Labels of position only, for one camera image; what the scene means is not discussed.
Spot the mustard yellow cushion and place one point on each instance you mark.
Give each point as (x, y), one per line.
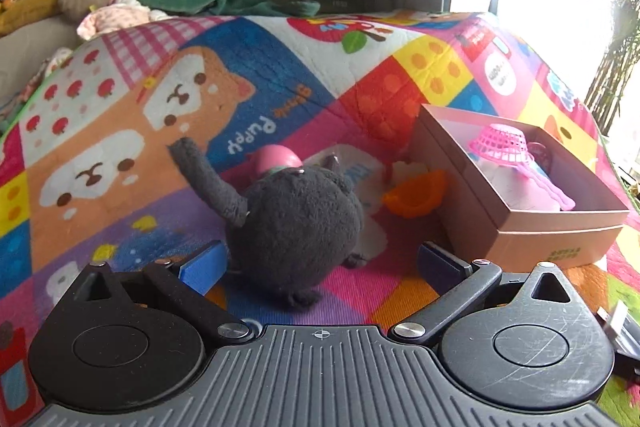
(30, 9)

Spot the orange plastic bowl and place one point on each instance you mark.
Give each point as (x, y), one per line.
(415, 199)

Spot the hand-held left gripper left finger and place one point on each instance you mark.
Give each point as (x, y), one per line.
(200, 269)

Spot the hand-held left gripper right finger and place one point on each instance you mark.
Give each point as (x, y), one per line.
(440, 268)

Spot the black plush toy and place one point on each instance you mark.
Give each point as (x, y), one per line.
(295, 227)

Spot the pink baby clothes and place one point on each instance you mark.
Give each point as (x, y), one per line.
(115, 17)

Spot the grey sofa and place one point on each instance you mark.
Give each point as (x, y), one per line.
(25, 62)

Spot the pink and green egg toy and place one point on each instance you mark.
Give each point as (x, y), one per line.
(275, 157)

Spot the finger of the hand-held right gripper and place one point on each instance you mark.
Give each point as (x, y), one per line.
(629, 354)

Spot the white usb stick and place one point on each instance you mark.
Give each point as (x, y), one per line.
(614, 319)

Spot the pink cardboard box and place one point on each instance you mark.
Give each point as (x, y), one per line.
(540, 247)

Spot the colourful cartoon play mat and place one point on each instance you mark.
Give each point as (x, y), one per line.
(310, 77)

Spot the dried bamboo plant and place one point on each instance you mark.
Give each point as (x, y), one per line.
(610, 77)

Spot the pink plastic basket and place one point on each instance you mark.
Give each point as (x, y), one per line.
(500, 144)

